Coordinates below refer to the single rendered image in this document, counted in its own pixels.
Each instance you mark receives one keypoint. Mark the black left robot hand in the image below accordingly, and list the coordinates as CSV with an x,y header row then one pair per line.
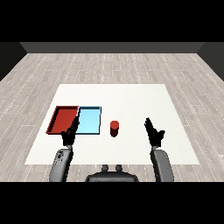
x,y
69,136

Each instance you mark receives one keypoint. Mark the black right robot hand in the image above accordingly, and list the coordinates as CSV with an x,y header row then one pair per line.
x,y
153,134

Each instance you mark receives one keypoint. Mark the red shallow open box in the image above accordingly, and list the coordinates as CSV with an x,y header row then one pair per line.
x,y
62,119

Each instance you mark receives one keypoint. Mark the light blue shallow open box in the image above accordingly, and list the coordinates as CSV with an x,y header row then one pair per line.
x,y
89,120

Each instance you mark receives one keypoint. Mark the small red can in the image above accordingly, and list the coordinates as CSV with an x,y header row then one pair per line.
x,y
114,128

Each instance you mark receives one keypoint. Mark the dark grey robot body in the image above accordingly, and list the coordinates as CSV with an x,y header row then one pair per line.
x,y
112,175

